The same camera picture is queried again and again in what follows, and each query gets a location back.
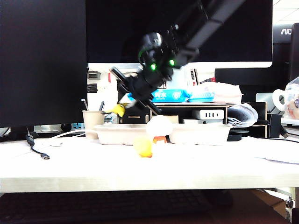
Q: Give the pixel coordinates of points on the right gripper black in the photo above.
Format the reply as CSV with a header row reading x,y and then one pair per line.
x,y
149,84

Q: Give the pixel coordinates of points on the yellow black Pichu doll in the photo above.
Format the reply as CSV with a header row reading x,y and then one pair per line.
x,y
118,110

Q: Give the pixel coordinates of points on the white round doll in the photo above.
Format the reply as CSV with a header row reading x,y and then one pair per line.
x,y
158,127

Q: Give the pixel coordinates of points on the beige paper box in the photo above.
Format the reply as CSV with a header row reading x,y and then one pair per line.
x,y
198,135
116,135

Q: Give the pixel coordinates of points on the small black box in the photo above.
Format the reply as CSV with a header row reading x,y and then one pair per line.
x,y
274,126

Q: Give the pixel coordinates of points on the brown cardboard box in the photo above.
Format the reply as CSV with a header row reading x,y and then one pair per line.
x,y
268,200

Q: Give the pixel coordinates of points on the black wooden desk organizer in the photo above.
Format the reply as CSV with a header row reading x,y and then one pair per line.
x,y
135,121

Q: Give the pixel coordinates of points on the wide black pen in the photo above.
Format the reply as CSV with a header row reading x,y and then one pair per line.
x,y
101,105

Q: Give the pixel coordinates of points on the blue wet wipes pack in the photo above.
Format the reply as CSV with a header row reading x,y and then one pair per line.
x,y
172,95

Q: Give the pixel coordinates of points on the thin dark pen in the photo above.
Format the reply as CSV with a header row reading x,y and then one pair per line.
x,y
85,105

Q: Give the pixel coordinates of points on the brown paper cup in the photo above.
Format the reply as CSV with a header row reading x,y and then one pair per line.
x,y
92,123

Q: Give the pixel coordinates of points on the white carton red print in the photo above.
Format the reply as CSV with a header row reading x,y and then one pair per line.
x,y
191,77

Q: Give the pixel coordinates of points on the white power strip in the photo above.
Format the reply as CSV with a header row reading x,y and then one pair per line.
x,y
208,114

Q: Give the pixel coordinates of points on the large black monitor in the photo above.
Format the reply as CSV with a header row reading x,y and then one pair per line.
x,y
42,63

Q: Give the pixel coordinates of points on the pink wet wipes pack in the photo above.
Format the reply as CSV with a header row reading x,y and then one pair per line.
x,y
224,93

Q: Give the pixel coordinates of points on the black keyboard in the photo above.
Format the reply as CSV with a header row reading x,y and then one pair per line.
x,y
105,205

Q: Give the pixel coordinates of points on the rolled magazine stack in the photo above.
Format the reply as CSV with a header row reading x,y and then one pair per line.
x,y
243,115

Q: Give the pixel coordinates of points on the black monitor stand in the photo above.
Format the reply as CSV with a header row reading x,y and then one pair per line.
x,y
18,134

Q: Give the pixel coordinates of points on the low black monitor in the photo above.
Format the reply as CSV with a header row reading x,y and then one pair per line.
x,y
247,77

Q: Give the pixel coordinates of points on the white tape roll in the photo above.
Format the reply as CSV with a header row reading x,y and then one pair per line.
x,y
279,100

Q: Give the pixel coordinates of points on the clear plastic bag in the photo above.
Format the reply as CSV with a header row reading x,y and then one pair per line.
x,y
293,100

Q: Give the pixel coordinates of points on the black AOC monitor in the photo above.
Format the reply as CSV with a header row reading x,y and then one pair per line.
x,y
283,35

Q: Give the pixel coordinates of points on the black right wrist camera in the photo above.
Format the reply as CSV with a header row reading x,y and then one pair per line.
x,y
151,42

